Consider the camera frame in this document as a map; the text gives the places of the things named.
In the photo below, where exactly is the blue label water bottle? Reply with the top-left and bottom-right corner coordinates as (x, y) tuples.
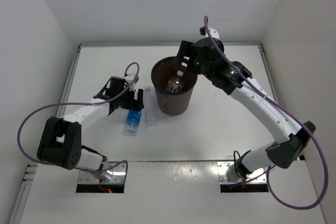
(123, 110), (142, 136)

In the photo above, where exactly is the clear unlabelled plastic bottle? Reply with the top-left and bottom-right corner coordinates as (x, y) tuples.
(143, 86), (158, 127)

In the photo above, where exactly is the clear bottle orange-blue label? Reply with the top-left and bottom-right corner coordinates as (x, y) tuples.
(165, 65), (186, 94)

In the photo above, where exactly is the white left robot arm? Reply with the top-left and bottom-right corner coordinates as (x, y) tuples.
(37, 41), (197, 171)

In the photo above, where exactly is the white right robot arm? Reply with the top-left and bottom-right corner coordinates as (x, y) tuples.
(187, 38), (316, 180)

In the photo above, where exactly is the brown plastic bin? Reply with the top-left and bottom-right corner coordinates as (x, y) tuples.
(151, 57), (197, 116)

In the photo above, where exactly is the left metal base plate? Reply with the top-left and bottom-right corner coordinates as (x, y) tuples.
(78, 162), (128, 185)

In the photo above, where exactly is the metal base plate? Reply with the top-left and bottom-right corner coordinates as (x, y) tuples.
(78, 162), (128, 185)
(217, 161), (267, 186)

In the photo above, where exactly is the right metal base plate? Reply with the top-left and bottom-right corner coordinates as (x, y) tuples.
(217, 161), (267, 186)

